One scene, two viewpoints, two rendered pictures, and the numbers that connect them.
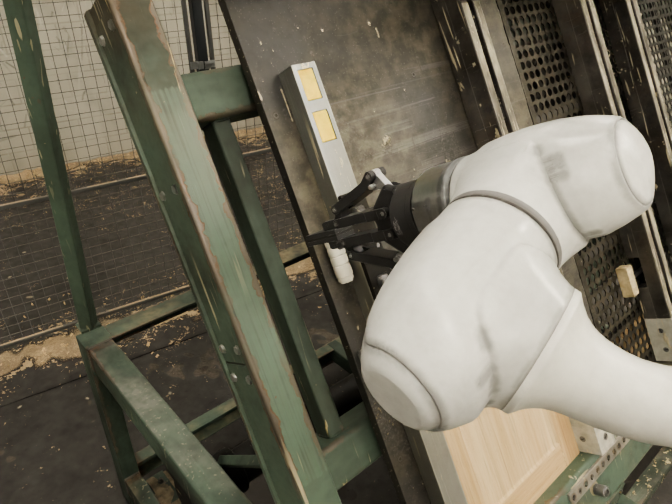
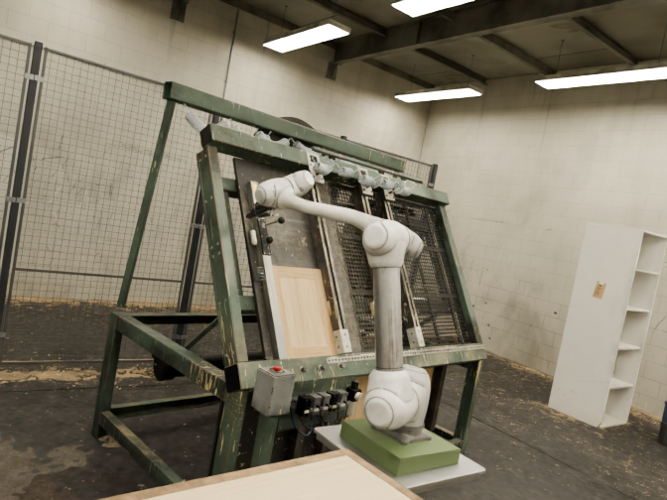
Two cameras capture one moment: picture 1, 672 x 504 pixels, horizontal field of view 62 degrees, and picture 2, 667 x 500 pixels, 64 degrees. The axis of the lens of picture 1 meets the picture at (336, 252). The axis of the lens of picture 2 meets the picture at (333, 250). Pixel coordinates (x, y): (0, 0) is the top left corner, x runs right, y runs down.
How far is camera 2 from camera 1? 198 cm
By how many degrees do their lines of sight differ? 27
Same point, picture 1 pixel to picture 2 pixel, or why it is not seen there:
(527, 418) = (315, 326)
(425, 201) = not seen: hidden behind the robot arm
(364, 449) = (249, 304)
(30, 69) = (152, 179)
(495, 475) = (297, 336)
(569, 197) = (296, 180)
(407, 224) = not seen: hidden behind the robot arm
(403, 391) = (260, 190)
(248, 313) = (223, 232)
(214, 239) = (219, 210)
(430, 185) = not seen: hidden behind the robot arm
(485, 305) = (275, 183)
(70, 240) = (134, 253)
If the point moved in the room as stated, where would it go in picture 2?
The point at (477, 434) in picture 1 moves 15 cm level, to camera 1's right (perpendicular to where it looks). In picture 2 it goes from (292, 317) to (321, 322)
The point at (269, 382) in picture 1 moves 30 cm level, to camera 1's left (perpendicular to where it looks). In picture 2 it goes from (225, 253) to (162, 241)
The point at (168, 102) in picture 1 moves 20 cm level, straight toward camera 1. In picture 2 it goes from (215, 176) to (221, 175)
